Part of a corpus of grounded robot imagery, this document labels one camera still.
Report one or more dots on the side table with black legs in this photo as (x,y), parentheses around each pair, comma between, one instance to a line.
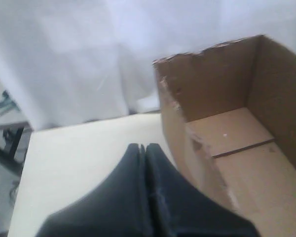
(12,124)

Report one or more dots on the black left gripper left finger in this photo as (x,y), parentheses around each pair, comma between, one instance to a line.
(118,207)

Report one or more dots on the white backdrop curtain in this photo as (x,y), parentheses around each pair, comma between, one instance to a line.
(66,62)

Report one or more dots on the torn cardboard box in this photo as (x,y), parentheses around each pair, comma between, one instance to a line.
(229,118)

